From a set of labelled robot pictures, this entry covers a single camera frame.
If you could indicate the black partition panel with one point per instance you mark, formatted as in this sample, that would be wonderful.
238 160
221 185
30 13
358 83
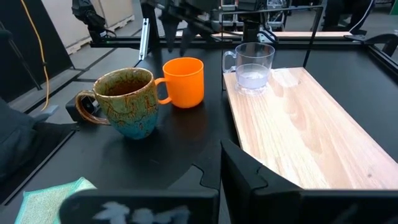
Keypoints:
18 62

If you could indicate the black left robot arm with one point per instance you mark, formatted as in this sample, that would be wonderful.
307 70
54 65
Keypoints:
252 28

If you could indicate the black aluminium table frame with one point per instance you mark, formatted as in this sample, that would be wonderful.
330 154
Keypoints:
124 42

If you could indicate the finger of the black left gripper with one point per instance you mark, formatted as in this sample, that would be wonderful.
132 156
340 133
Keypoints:
171 34
188 40

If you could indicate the beige crate on pallet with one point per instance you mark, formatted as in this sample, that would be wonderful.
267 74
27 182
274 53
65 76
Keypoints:
68 25

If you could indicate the green blue glazed ceramic mug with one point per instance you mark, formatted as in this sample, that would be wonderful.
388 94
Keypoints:
130 109

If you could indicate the black table-level camera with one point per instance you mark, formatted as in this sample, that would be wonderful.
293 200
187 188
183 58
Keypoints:
71 110

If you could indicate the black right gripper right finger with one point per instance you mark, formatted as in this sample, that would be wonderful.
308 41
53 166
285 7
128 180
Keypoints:
280 205

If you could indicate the orange plastic mug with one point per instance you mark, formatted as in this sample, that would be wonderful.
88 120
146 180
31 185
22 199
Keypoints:
186 84

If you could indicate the green microfiber cloth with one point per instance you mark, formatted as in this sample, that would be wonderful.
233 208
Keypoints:
46 202

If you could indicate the dark grey padded seat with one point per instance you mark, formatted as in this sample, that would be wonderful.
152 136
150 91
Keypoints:
15 140

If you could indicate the silver aluminium bar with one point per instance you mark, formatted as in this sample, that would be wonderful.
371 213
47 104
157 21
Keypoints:
144 39

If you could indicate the wooden cutting board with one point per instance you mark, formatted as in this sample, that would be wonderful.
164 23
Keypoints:
304 124

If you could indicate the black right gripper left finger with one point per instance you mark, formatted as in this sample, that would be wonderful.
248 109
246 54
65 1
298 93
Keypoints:
155 199

